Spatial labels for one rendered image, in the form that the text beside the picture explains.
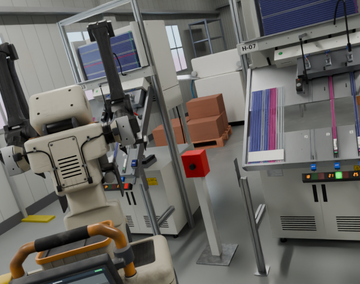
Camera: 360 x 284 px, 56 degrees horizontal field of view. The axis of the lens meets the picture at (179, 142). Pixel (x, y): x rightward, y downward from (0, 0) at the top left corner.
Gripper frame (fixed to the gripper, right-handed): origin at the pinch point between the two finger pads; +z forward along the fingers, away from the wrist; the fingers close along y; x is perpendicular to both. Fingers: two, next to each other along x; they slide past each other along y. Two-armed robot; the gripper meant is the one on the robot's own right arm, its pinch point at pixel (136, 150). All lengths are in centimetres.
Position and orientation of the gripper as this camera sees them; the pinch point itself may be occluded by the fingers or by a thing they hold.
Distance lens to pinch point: 174.6
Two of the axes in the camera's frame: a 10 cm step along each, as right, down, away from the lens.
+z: 1.6, 7.7, 6.2
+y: -9.8, 2.2, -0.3
